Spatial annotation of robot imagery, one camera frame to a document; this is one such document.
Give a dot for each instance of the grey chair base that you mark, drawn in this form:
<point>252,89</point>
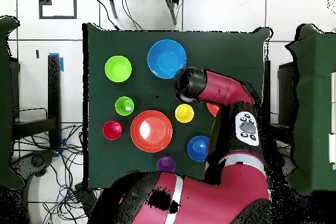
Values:
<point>36,161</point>
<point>278,161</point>

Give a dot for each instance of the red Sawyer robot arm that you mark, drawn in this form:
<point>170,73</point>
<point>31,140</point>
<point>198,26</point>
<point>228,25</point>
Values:
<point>210,192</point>

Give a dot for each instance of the small dark blue bowl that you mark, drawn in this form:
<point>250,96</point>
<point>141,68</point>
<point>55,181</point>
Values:
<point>197,148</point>

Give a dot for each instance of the yellow ridged cup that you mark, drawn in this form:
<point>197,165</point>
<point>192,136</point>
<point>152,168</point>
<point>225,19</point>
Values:
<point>184,113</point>

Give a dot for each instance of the black power brick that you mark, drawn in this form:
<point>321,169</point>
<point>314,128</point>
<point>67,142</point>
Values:
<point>86,200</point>

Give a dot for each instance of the large orange bowl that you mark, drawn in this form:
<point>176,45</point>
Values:
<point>212,109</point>
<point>151,131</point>

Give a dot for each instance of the black metal stand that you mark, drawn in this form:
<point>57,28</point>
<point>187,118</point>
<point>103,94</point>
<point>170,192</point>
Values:
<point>284,90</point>
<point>53,90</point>

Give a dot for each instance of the red cup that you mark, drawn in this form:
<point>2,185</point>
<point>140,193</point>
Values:
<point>111,130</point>

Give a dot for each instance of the purple cup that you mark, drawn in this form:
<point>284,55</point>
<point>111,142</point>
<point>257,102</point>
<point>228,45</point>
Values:
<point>166,163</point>

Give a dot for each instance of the green ridged cup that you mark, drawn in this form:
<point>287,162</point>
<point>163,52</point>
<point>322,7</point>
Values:
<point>123,104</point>

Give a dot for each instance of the small green bowl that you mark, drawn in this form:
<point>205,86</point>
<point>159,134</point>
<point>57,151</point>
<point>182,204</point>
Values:
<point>118,68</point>

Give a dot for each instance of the dark green table cloth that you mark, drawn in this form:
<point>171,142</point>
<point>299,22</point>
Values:
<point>147,90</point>

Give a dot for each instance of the green cloth covered table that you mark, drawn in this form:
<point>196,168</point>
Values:
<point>312,103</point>
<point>5,103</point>

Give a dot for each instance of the large light blue bowl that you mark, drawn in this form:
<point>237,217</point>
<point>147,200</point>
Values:
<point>166,59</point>

